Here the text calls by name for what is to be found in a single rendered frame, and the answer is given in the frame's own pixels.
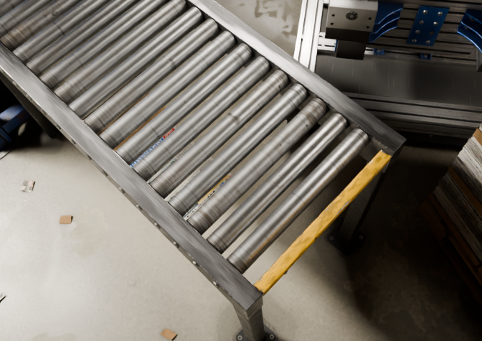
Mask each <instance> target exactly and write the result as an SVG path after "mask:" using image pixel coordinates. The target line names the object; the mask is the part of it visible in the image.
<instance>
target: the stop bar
mask: <svg viewBox="0 0 482 341"><path fill-rule="evenodd" d="M391 158H392V156H391V155H390V154H388V153H387V152H386V151H385V150H381V151H380V152H379V153H378V154H377V155H376V156H375V157H374V158H373V159H372V160H371V161H370V163H368V165H366V166H365V168H363V170H361V171H360V173H358V175H357V176H356V177H355V178H354V179H353V180H352V181H351V182H350V183H349V184H348V185H347V186H346V188H345V189H344V190H343V191H342V192H341V193H340V194H339V195H338V196H337V197H336V198H335V199H334V200H333V202H332V203H331V204H330V205H329V206H328V207H327V208H326V209H325V210H324V211H323V212H322V213H321V214H320V215H319V216H318V217H317V218H316V219H315V220H314V221H313V222H312V223H311V224H310V225H309V226H308V228H307V229H306V230H305V231H304V232H303V233H302V234H301V235H300V236H299V237H298V238H297V239H296V240H295V242H294V243H293V244H292V245H291V246H290V247H289V248H288V249H287V250H286V251H285V252H284V253H283V255H282V256H281V257H280V258H279V259H278V260H277V261H276V262H275V263H274V264H273V265H272V266H271V267H270V268H269V269H268V270H267V271H266V272H265V273H264V274H263V275H262V276H261V277H260V278H259V279H258V280H257V282H256V283H255V284H254V285H253V287H254V289H255V290H256V291H257V292H258V293H259V294H260V295H262V296H265V295H266V294H267V293H268V291H269V290H270V289H271V288H272V287H273V286H274V285H275V284H276V283H277V282H278V280H279V279H280V278H281V277H282V276H283V275H284V274H287V272H288V269H289V268H290V267H291V266H292V265H293V264H294V263H295V262H296V261H297V260H298V259H299V258H300V257H301V256H302V255H303V254H304V253H305V252H306V250H307V249H308V248H309V247H310V246H311V245H312V244H313V243H314V242H315V241H316V239H317V238H318V237H319V236H320V235H321V234H322V233H323V232H324V231H325V230H326V229H327V227H329V226H330V224H332V222H333V221H335V219H336V218H337V217H338V216H339V215H340V214H341V213H342V212H343V211H344V210H345V208H346V207H347V206H348V205H349V204H350V203H351V202H352V201H353V200H354V198H355V197H356V196H357V195H358V194H359V193H360V192H361V191H362V190H363V189H364V188H365V187H366V186H367V185H368V184H369V183H370V182H371V181H372V180H373V179H375V178H376V175H377V174H378V173H379V172H380V171H381V170H382V169H383V167H384V166H385V165H386V164H387V163H388V162H389V161H390V160H391Z"/></svg>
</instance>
